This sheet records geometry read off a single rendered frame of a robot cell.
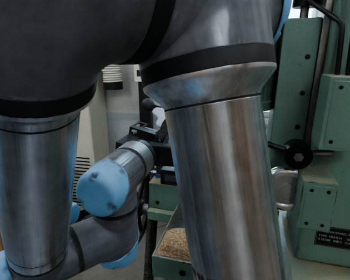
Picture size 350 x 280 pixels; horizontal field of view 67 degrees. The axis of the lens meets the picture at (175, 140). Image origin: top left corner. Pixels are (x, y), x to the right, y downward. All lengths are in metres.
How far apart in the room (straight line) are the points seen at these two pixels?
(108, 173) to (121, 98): 1.95
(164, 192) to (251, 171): 0.64
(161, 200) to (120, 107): 1.58
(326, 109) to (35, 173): 0.53
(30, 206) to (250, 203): 0.19
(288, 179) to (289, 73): 0.26
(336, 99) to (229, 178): 0.43
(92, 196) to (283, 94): 0.51
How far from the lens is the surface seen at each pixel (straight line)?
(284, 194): 0.72
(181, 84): 0.19
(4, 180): 0.26
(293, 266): 0.85
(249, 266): 0.24
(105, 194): 0.40
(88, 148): 2.24
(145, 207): 0.97
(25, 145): 0.22
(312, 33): 0.72
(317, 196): 0.66
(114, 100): 2.36
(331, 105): 0.61
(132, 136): 0.58
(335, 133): 0.62
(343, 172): 0.75
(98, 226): 0.46
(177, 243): 0.65
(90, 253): 0.45
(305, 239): 0.83
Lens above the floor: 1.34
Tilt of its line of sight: 18 degrees down
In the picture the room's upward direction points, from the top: straight up
